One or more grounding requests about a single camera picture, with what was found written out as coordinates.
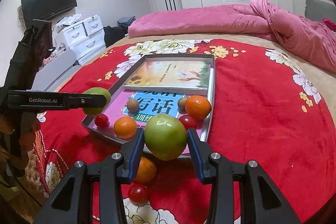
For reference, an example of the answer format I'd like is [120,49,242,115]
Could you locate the pink Chinese workbook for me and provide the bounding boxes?
[91,90,193,144]

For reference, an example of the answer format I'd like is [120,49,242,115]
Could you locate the brown kiwi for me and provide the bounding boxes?
[126,99,139,113]

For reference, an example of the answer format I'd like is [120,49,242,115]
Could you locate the red floral blanket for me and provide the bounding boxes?
[34,39,335,223]

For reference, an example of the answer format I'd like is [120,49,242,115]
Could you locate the orange tangerine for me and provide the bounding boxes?
[113,117,137,139]
[134,157,157,184]
[185,96,212,121]

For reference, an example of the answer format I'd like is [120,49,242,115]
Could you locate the black bag on floor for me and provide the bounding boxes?
[104,26,125,48]

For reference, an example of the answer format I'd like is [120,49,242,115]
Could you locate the white drawer cabinet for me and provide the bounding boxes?
[54,15,106,65]

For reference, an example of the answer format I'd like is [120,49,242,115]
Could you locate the small brown longan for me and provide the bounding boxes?
[178,97,187,111]

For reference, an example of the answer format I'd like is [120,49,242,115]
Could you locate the grey shallow box tray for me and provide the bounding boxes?
[82,53,215,145]

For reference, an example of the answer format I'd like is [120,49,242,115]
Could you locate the grey headboard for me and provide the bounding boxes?
[305,0,336,23]

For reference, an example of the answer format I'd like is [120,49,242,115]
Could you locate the sunflower cover book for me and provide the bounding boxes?
[123,59,213,96]

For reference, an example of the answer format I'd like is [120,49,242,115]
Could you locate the round green fruit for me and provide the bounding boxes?
[144,114,187,161]

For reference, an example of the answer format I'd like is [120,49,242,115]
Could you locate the large green mango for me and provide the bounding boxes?
[82,87,112,116]

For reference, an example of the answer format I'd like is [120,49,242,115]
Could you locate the black wall television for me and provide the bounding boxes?
[21,0,77,24]

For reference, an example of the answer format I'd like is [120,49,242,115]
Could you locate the folded clothes pile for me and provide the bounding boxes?
[117,16,136,28]

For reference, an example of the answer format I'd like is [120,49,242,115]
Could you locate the red tomato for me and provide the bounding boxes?
[94,114,109,128]
[179,115,198,131]
[127,183,150,203]

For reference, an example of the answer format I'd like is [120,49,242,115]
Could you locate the pink quilt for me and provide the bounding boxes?
[128,0,335,73]

